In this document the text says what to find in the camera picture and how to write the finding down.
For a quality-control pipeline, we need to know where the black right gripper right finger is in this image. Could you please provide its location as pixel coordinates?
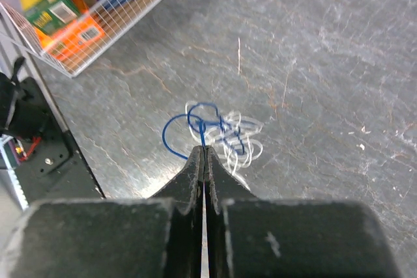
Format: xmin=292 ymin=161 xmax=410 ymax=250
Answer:
xmin=204 ymin=147 xmax=401 ymax=277

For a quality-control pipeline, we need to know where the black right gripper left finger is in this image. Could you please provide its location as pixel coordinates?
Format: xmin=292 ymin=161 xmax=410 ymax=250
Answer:
xmin=1 ymin=146 xmax=205 ymax=277

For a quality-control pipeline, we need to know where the white thin cable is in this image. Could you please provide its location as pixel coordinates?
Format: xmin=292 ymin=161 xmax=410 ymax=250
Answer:
xmin=184 ymin=102 xmax=265 ymax=191

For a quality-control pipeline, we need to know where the blue thin cable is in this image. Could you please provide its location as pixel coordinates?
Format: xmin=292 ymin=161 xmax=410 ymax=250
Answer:
xmin=162 ymin=101 xmax=261 ymax=161

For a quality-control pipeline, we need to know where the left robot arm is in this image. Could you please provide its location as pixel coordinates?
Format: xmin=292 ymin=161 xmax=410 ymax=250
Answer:
xmin=1 ymin=57 xmax=50 ymax=140

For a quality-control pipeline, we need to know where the orange snack packet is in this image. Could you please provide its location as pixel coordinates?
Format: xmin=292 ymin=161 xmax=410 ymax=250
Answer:
xmin=35 ymin=16 xmax=105 ymax=61

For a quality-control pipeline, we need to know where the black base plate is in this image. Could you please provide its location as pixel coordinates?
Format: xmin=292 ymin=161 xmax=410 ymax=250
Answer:
xmin=15 ymin=77 xmax=105 ymax=204

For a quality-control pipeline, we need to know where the white slotted cable duct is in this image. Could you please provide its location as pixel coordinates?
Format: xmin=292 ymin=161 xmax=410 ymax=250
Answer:
xmin=1 ymin=136 xmax=29 ymax=210

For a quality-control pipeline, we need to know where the white wire basket shelf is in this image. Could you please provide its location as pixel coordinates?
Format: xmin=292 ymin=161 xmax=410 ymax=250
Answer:
xmin=1 ymin=0 xmax=161 ymax=77

